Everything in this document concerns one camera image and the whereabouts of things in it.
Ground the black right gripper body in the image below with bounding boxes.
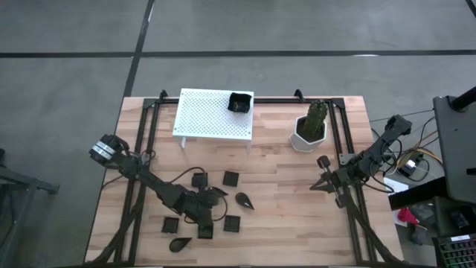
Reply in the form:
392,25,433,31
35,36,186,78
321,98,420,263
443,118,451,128
316,154,360,210

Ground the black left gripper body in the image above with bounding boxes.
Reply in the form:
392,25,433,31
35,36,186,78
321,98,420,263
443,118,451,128
174,188,220,217

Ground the black small square plate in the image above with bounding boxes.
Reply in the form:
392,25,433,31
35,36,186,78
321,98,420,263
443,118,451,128
161,216,180,235
223,214,242,234
197,223,215,240
222,170,240,188
191,172,209,189

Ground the black teardrop plate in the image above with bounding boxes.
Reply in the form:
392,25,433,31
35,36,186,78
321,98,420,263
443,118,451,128
208,185,229,198
169,237,193,254
234,191,255,211

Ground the black wavy square plate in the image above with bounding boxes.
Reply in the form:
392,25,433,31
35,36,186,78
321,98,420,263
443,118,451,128
227,92,253,114

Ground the white paper sheet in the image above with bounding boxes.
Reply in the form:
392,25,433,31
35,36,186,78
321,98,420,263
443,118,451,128
382,177,405,197

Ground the white hexagonal plant pot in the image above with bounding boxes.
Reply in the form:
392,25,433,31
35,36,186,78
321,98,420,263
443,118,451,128
289,114,329,154

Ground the green cactus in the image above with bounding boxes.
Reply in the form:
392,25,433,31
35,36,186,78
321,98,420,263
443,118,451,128
303,99,330,141

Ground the red object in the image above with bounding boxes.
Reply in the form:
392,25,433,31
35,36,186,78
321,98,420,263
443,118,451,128
397,207,419,226

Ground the black bar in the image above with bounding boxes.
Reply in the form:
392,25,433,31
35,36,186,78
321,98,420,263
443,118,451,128
388,176,447,211

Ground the white perforated shelf riser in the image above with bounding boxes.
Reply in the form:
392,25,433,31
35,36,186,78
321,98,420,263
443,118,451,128
172,87,256,154

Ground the dark grey pouch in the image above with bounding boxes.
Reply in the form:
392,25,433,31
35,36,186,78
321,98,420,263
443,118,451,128
411,224,429,246

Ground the black handheld device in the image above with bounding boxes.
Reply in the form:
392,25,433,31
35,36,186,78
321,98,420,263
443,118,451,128
448,210,472,230

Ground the backlit keyboard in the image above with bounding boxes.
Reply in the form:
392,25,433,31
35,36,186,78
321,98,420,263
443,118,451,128
433,233,476,268

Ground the black pole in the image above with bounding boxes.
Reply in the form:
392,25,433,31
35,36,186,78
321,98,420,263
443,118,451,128
449,87,476,112

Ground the grey metal stand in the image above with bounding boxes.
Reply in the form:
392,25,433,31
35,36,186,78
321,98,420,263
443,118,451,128
0,147,61,268

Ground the black aluminium table frame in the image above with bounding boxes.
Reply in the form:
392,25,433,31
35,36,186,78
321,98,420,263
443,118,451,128
111,89,373,267

